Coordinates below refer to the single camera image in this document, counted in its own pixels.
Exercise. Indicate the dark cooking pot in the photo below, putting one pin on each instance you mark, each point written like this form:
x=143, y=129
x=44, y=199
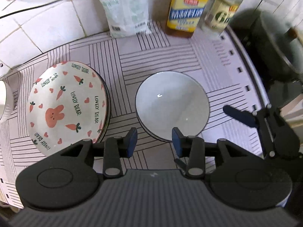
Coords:
x=286, y=49

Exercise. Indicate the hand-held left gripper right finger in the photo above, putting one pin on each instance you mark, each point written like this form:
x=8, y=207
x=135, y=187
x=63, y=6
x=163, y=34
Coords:
x=176, y=144

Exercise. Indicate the small vinegar bottle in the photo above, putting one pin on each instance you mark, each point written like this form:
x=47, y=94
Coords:
x=222, y=14

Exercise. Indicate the rabbit and carrot plate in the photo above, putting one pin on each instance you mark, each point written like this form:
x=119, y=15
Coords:
x=66, y=94

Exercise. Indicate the large white plate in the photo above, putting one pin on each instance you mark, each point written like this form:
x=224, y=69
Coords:
x=107, y=104

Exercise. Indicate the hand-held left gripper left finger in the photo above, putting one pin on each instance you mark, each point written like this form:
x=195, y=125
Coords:
x=132, y=143

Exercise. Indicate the black wok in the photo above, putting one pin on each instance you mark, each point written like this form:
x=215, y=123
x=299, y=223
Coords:
x=255, y=33

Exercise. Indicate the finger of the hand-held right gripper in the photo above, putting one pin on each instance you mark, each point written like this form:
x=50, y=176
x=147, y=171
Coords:
x=239, y=115
x=181, y=163

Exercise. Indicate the striped pink tablecloth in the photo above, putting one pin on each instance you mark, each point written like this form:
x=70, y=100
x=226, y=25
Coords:
x=165, y=56

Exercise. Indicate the yellow label cooking wine bottle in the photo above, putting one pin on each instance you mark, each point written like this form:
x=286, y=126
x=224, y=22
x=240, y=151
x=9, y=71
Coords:
x=187, y=11

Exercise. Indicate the white plastic bag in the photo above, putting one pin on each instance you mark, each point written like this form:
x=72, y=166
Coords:
x=125, y=14

